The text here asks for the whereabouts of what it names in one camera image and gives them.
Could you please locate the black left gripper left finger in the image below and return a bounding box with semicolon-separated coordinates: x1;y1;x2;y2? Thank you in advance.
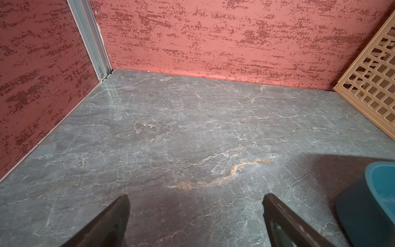
63;195;130;247

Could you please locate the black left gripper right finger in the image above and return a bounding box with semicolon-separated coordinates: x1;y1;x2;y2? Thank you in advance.
262;193;333;247

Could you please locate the teal plastic storage box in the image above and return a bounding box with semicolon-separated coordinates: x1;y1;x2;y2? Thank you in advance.
335;162;395;247

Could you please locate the beige plastic file organizer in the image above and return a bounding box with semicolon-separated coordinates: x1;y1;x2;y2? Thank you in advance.
333;13;395;140

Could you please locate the aluminium corner post left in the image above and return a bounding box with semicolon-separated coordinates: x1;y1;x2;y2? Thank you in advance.
67;0;113;82

